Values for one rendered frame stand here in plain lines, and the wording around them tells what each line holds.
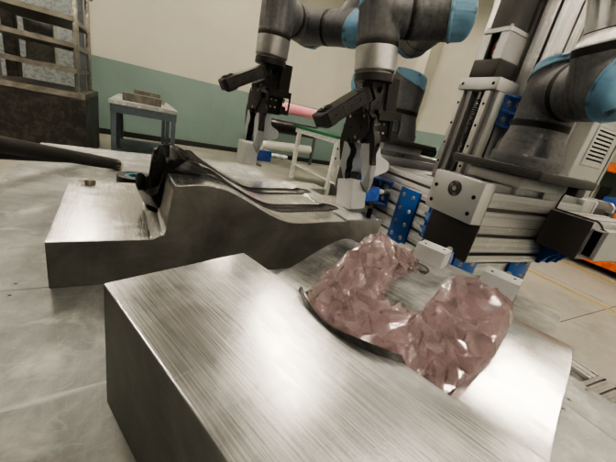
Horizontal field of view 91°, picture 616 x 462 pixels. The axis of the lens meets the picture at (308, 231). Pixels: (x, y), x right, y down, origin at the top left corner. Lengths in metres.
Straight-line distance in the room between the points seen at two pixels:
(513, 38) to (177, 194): 0.98
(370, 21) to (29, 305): 0.61
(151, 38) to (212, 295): 6.92
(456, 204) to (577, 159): 0.61
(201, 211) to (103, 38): 6.72
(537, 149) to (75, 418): 0.87
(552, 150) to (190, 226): 0.75
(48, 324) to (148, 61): 6.76
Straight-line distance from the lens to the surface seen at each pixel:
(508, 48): 1.12
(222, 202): 0.43
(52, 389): 0.34
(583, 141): 1.29
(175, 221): 0.43
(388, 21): 0.63
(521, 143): 0.85
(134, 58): 7.06
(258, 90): 0.78
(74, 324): 0.40
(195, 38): 7.18
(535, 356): 0.34
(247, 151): 0.79
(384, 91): 0.64
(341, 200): 0.63
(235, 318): 0.21
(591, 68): 0.76
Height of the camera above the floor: 1.04
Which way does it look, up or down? 20 degrees down
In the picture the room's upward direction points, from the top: 12 degrees clockwise
